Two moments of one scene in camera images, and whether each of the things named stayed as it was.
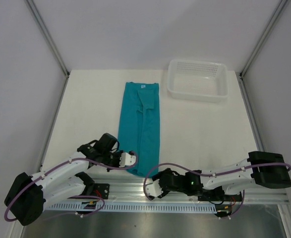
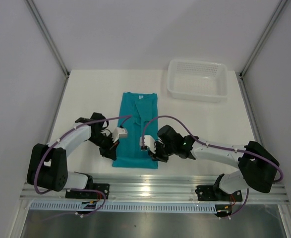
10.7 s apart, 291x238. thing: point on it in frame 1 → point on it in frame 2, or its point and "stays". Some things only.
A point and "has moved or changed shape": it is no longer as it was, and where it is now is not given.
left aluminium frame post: [55, 51] stays
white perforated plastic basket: [201, 81] stays
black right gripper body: [168, 171] → [163, 151]
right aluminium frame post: [263, 37] stays
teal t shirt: [139, 129] has moved or changed shape
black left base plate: [101, 190] stays
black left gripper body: [112, 159] → [105, 143]
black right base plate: [222, 198] stays
